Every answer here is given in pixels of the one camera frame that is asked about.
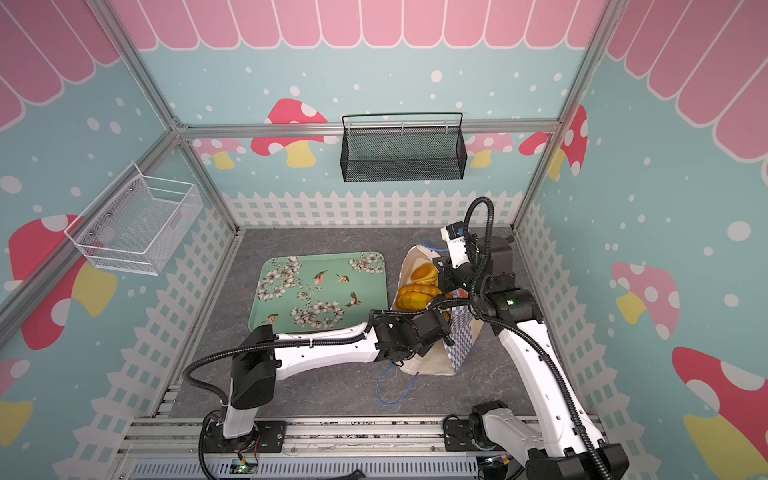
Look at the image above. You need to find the green floral serving tray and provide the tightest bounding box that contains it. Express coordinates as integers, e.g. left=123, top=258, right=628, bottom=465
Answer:
left=248, top=251, right=388, bottom=334

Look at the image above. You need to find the white wire wall basket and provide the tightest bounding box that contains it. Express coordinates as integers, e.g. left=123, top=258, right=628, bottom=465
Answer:
left=64, top=164, right=204, bottom=276

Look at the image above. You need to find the checkered paper croissant bag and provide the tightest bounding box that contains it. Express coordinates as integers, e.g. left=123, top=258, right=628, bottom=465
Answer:
left=370, top=245, right=480, bottom=378

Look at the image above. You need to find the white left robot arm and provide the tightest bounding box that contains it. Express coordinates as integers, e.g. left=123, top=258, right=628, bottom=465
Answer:
left=183, top=308, right=455, bottom=442

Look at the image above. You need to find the yellow fake croissant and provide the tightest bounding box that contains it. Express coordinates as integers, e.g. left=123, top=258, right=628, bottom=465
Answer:
left=410, top=263, right=439, bottom=286

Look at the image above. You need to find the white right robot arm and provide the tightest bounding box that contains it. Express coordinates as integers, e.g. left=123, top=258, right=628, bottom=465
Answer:
left=440, top=196, right=629, bottom=479

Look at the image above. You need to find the yellow fake bread roll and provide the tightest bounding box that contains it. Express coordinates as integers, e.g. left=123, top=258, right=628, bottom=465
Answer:
left=395, top=284, right=442, bottom=311

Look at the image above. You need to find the black mesh wall basket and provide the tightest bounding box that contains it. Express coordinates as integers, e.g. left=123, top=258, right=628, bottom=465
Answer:
left=340, top=112, right=468, bottom=183

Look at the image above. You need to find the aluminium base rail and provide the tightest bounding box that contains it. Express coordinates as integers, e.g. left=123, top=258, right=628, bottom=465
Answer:
left=59, top=416, right=661, bottom=480

